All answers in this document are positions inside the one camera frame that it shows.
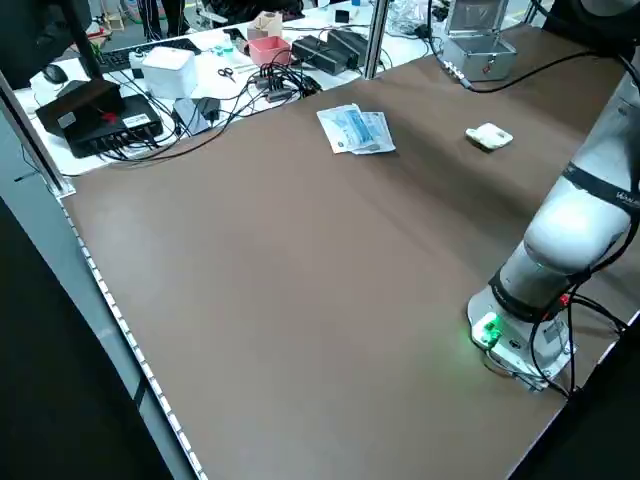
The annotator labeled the small white medicine box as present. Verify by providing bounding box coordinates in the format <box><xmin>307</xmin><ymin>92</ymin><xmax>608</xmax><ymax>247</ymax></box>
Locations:
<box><xmin>464</xmin><ymin>122</ymin><xmax>515</xmax><ymax>151</ymax></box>

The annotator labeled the pink open box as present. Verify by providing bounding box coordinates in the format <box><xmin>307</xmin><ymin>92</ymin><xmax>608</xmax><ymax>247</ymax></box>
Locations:
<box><xmin>248</xmin><ymin>35</ymin><xmax>292</xmax><ymax>66</ymax></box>

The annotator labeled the beige cardboard box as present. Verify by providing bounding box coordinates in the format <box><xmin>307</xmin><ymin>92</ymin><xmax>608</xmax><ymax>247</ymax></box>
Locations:
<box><xmin>247</xmin><ymin>9</ymin><xmax>285</xmax><ymax>41</ymax></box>

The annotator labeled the white cube box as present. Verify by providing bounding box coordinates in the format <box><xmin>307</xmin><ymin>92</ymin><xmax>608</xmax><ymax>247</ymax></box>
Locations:
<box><xmin>141</xmin><ymin>47</ymin><xmax>197</xmax><ymax>100</ymax></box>

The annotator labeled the white blue face mask packet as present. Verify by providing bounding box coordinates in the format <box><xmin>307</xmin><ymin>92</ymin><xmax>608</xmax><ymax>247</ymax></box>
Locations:
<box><xmin>352</xmin><ymin>110</ymin><xmax>397</xmax><ymax>156</ymax></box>
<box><xmin>316</xmin><ymin>103</ymin><xmax>376</xmax><ymax>155</ymax></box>

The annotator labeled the black usb hub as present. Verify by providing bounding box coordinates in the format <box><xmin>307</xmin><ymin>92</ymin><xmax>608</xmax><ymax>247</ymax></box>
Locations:
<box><xmin>249</xmin><ymin>69</ymin><xmax>321</xmax><ymax>104</ymax></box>

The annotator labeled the black power adapter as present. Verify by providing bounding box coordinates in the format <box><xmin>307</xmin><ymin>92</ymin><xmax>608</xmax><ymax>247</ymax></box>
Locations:
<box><xmin>197</xmin><ymin>96</ymin><xmax>221</xmax><ymax>124</ymax></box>

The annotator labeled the dark smartphone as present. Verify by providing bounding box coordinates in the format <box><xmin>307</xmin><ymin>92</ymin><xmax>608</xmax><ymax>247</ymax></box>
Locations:
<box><xmin>172</xmin><ymin>98</ymin><xmax>211</xmax><ymax>136</ymax></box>

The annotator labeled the black power brick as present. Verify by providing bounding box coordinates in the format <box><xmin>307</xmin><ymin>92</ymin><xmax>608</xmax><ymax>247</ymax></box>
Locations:
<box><xmin>326</xmin><ymin>28</ymin><xmax>372</xmax><ymax>69</ymax></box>
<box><xmin>291</xmin><ymin>34</ymin><xmax>351</xmax><ymax>76</ymax></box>

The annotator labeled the silver aluminium case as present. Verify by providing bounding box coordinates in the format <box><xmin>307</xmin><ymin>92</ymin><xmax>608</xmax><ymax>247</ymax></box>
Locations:
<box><xmin>442</xmin><ymin>0</ymin><xmax>519</xmax><ymax>82</ymax></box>

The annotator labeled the black keyboard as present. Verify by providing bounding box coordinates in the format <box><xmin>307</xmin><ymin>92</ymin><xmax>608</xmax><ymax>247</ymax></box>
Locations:
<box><xmin>94</xmin><ymin>38</ymin><xmax>201</xmax><ymax>69</ymax></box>

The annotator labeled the person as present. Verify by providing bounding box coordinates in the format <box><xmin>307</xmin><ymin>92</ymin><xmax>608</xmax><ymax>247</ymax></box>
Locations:
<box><xmin>137</xmin><ymin>0</ymin><xmax>192</xmax><ymax>42</ymax></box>

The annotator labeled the black monitor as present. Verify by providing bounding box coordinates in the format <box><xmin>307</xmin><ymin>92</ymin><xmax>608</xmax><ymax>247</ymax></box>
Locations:
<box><xmin>0</xmin><ymin>0</ymin><xmax>101</xmax><ymax>89</ymax></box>

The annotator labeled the aluminium frame post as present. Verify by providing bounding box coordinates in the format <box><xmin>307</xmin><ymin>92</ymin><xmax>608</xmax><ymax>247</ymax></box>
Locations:
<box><xmin>363</xmin><ymin>0</ymin><xmax>389</xmax><ymax>81</ymax></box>

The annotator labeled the black network switch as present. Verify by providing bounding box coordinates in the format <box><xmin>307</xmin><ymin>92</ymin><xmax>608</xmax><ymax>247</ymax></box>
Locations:
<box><xmin>67</xmin><ymin>93</ymin><xmax>165</xmax><ymax>160</ymax></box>

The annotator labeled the black foot cable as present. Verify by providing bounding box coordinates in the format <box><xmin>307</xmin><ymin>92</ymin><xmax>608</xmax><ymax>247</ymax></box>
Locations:
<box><xmin>564</xmin><ymin>294</ymin><xmax>634</xmax><ymax>336</ymax></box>
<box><xmin>529</xmin><ymin>292</ymin><xmax>576</xmax><ymax>396</ymax></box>

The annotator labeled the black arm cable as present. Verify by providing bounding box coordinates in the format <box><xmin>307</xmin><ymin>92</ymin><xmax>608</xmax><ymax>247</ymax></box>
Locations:
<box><xmin>427</xmin><ymin>0</ymin><xmax>634</xmax><ymax>94</ymax></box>

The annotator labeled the aluminium corner post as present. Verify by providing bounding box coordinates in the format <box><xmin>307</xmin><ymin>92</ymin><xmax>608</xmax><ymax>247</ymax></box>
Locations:
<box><xmin>0</xmin><ymin>69</ymin><xmax>77</xmax><ymax>197</ymax></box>

